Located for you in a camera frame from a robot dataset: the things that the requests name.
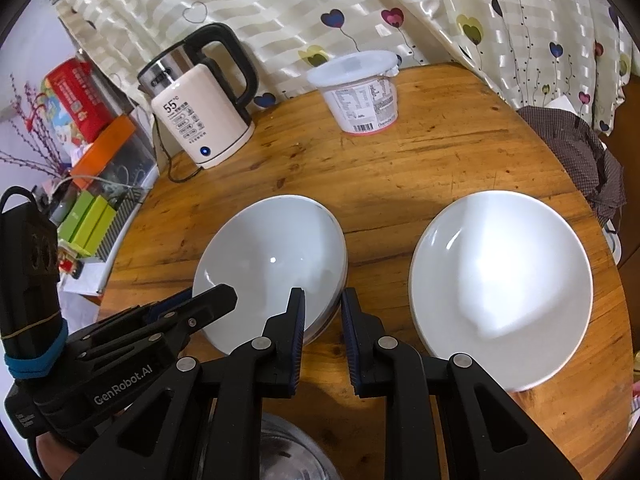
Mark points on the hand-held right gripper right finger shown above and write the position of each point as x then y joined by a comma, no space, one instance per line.
350,340

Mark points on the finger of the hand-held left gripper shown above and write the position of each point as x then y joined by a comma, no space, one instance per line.
170,302
210,300

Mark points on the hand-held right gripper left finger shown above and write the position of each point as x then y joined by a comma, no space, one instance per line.
297,340

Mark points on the white bowl blue stripe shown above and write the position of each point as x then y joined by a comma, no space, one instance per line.
344,265
500,290
270,260

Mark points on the stainless steel bowl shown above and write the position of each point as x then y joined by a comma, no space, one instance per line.
290,450

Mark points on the white marble board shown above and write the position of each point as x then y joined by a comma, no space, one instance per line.
82,290

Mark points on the black white zigzag box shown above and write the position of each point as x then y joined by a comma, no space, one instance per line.
122,220

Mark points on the red figurine jar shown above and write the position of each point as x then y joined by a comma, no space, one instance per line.
70,267

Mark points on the lime green box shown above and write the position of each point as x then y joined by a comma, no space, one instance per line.
97,225

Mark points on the dark green box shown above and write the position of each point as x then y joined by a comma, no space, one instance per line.
75,215

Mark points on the clear plastic box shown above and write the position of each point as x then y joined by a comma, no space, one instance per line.
135,165

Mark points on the cream electric kettle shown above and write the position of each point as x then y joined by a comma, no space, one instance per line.
200,120

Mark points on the purple dried branches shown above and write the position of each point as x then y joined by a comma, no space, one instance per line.
30,150

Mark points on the cartoon printed bag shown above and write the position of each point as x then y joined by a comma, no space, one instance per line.
62,125

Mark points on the red packet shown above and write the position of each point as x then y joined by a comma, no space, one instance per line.
82,100

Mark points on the white plastic tub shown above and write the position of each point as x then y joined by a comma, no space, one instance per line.
360,95

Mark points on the dark checkered cloth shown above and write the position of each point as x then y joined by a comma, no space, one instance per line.
575,155

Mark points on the heart-print curtain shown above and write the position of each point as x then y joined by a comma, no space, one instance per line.
450,10

